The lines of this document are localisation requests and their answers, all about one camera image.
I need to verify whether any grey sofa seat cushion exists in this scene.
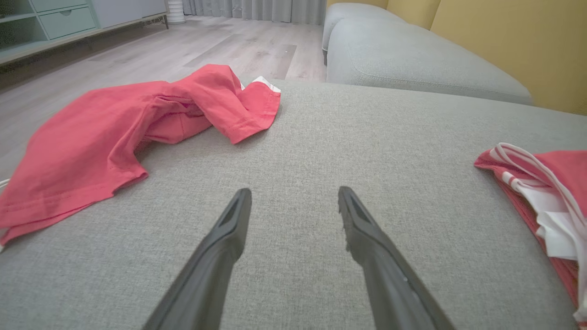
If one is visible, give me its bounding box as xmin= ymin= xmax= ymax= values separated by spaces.
xmin=0 ymin=79 xmax=587 ymax=330

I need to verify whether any red jersey with white sleeves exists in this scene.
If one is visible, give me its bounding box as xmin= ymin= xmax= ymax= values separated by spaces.
xmin=475 ymin=143 xmax=587 ymax=324

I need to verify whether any pale green cabinet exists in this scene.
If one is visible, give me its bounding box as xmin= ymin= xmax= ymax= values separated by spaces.
xmin=0 ymin=0 xmax=169 ymax=65

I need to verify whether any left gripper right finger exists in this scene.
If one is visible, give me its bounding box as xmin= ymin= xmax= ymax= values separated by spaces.
xmin=338 ymin=186 xmax=454 ymax=330

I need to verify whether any white ribbed vase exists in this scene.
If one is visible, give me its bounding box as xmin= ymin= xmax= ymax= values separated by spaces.
xmin=166 ymin=0 xmax=186 ymax=24

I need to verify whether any large yellow sofa back cushion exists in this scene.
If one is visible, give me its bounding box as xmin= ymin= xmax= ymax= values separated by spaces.
xmin=430 ymin=0 xmax=587 ymax=115

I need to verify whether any small yellow sofa back cushion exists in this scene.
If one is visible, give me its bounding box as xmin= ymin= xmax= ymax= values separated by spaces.
xmin=387 ymin=0 xmax=442 ymax=30

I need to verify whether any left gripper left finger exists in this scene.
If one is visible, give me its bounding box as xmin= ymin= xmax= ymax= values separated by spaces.
xmin=143 ymin=188 xmax=252 ymax=330

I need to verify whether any grey curtain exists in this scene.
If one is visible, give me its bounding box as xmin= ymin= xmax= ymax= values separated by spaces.
xmin=183 ymin=0 xmax=327 ymax=26

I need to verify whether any plain red garment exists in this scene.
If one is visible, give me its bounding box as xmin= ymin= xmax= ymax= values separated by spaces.
xmin=0 ymin=64 xmax=281 ymax=250

